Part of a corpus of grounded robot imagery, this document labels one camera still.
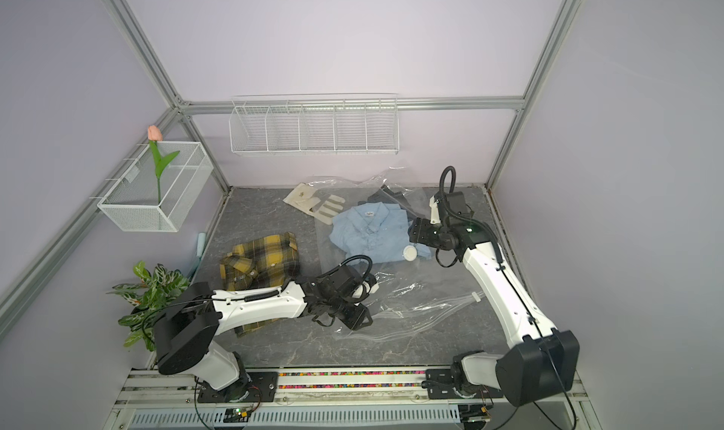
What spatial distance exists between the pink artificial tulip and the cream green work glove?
0.44m

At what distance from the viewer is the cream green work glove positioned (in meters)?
1.13

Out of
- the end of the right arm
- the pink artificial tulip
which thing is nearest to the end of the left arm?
the end of the right arm

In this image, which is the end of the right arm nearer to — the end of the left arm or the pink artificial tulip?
the end of the left arm

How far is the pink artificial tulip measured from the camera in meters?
0.80
